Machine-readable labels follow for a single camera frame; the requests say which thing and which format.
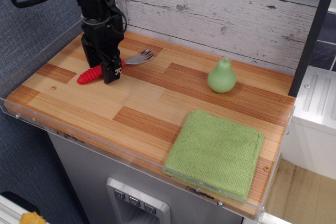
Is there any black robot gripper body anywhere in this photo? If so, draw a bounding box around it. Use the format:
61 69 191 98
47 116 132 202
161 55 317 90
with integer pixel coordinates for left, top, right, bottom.
81 14 124 61

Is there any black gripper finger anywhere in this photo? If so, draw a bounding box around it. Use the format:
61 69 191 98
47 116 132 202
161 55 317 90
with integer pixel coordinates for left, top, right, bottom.
101 58 122 84
81 37 101 68

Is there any red handled metal fork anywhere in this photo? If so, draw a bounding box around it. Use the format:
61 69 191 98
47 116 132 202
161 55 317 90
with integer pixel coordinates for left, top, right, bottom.
77 49 154 84

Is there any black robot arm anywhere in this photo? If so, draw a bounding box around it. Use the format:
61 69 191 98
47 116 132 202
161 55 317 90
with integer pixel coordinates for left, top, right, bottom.
76 0 127 84

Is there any clear acrylic table guard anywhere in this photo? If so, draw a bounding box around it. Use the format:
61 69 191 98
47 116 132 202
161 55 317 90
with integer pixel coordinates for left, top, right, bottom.
1 26 295 219

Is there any grey toy fridge cabinet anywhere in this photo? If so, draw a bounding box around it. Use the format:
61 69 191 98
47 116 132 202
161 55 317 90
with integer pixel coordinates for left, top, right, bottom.
49 133 243 223

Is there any green toy pear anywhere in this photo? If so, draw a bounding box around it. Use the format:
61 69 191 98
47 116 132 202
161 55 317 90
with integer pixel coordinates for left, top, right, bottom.
207 58 236 93

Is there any silver dispenser panel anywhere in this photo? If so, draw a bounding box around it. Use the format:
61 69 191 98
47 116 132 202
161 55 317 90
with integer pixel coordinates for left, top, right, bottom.
106 177 171 223

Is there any green folded cloth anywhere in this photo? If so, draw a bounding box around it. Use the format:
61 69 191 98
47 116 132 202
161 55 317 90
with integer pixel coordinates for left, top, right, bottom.
163 111 264 201

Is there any yellow object at corner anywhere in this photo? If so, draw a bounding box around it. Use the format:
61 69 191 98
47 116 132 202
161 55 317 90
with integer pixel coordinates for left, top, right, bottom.
19 212 47 224

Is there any white and black left object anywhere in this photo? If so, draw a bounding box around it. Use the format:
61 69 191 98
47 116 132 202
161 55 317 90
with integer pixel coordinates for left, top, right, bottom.
1 191 40 223

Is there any white toy sink unit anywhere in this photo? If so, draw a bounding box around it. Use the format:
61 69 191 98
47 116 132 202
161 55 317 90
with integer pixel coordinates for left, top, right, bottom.
280 67 335 179

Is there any dark right frame post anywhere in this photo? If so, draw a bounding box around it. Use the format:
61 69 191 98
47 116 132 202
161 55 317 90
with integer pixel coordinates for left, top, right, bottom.
288 0 332 98

